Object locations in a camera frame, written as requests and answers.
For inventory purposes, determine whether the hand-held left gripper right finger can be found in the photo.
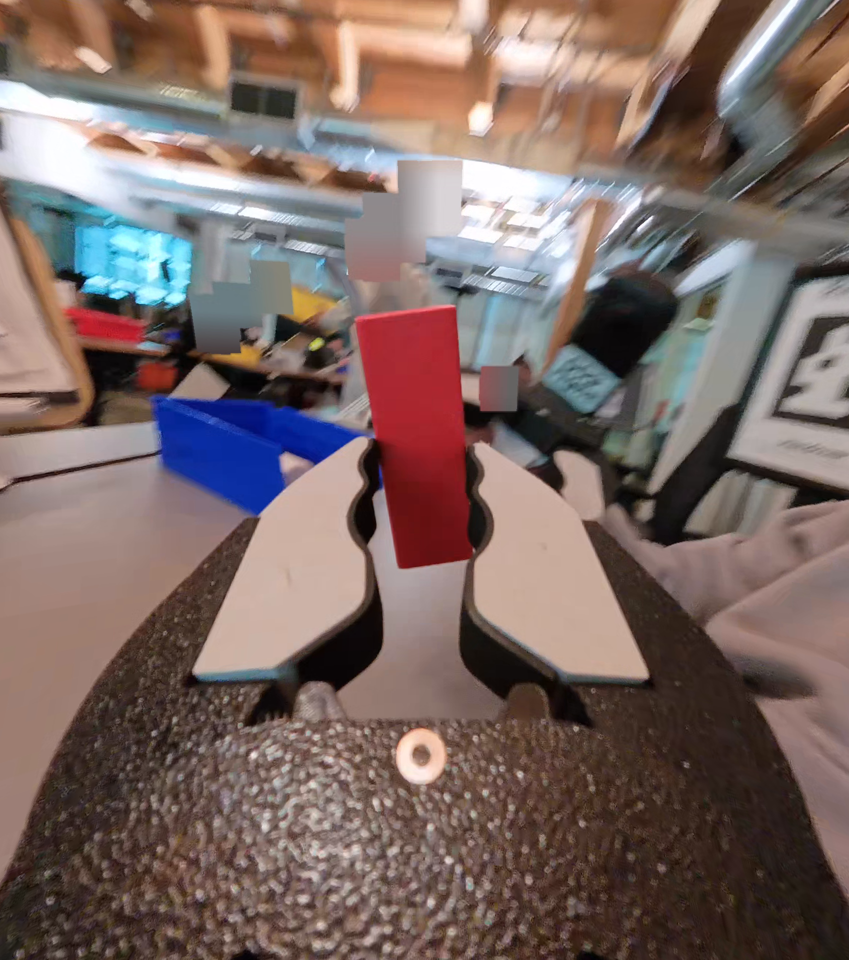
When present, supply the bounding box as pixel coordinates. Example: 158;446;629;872
459;442;652;685

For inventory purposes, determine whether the grey desk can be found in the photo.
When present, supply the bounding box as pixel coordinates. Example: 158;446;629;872
0;420;504;960

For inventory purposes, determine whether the black framed poster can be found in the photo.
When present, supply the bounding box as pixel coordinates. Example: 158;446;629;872
724;258;849;494

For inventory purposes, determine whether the wooden board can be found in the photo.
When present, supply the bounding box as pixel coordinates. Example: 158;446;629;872
0;82;96;430

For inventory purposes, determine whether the red storage bin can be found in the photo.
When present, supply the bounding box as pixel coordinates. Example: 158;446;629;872
68;306;150;342

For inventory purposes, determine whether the metal air duct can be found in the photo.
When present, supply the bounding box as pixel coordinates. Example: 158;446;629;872
717;0;849;132

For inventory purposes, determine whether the blue plastic bin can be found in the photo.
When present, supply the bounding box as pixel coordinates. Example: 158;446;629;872
152;395;375;516

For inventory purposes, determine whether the red wooden block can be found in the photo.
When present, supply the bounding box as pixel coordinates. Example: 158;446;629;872
355;305;475;570

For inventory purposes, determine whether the glowing screen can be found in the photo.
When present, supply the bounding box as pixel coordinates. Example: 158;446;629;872
75;225;193;301

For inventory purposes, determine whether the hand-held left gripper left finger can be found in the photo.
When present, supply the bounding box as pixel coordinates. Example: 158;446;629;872
190;436;386;689

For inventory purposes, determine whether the person's right forearm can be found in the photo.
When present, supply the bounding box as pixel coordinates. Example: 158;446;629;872
604;480;849;960

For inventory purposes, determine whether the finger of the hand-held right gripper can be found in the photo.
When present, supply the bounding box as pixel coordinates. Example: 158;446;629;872
552;448;607;524

